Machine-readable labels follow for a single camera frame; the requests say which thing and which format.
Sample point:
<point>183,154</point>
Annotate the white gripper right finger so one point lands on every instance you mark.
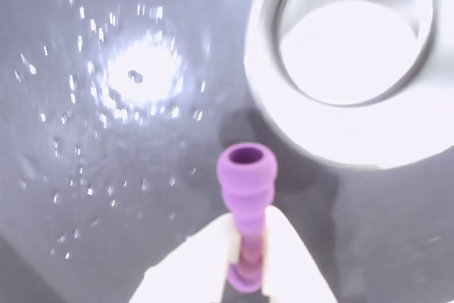
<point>294,264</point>

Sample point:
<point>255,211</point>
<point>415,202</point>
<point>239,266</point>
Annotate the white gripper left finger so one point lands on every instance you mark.
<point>191,267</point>

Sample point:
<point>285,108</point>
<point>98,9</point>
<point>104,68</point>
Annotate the purple pen grip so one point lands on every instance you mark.
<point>246,189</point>

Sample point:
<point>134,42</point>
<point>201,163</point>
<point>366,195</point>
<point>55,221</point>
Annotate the pale green steel-rimmed mug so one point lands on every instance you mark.
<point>340,132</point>

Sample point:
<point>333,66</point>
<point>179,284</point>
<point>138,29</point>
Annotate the dark table mat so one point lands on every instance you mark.
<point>88,161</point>

